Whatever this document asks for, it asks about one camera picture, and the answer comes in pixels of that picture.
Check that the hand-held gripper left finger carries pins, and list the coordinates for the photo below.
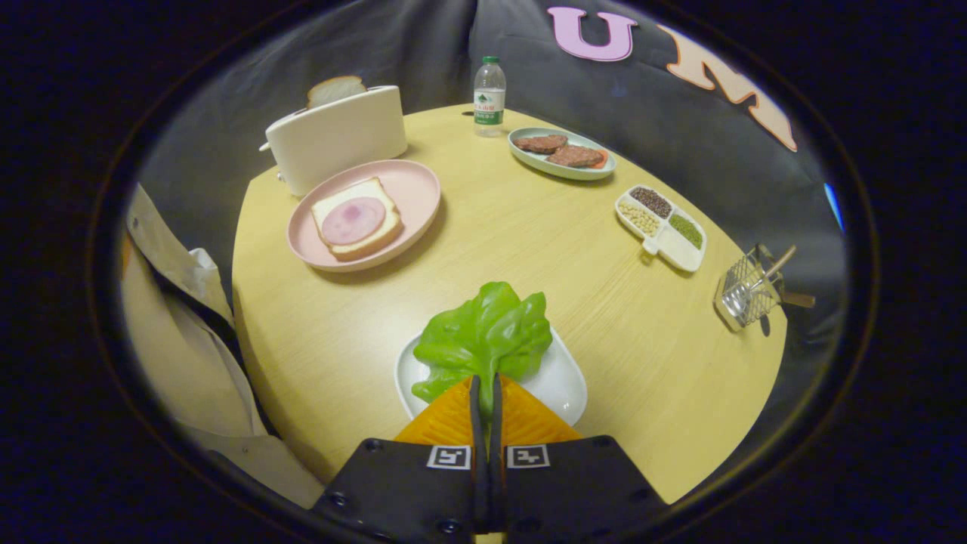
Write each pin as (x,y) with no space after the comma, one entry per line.
(423,483)

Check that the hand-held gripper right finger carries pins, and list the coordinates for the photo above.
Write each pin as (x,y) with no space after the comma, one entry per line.
(559,483)

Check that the green lettuce leaf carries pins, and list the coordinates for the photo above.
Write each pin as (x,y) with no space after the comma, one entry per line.
(483,332)

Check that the toasted bread slice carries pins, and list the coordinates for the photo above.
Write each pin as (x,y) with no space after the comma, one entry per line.
(335,90)

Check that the white rounded plate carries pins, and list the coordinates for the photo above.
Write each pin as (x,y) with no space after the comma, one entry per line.
(563,381)

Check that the bread slice with crust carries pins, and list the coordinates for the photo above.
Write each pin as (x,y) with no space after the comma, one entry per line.
(381,238)

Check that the white divided dish of beans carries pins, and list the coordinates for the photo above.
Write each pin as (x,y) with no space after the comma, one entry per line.
(676,253)

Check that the pink ham slice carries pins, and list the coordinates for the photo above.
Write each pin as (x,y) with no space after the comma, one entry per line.
(353,220)

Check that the person's beige coat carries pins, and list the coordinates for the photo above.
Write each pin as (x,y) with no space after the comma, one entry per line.
(174,355)

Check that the pink round plate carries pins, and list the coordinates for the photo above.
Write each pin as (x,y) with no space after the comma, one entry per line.
(415,193)

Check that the pale green oval plate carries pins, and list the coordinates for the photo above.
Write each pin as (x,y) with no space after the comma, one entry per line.
(559,171)

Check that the brown meat patty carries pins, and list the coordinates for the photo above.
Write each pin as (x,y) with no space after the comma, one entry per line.
(574,156)
(540,143)

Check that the white toaster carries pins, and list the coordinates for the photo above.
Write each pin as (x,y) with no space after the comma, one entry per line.
(340,140)

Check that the clear water bottle green cap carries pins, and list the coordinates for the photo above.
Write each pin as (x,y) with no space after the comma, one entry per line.
(489,102)

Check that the black backdrop cloth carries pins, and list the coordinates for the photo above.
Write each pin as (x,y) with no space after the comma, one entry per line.
(642,98)

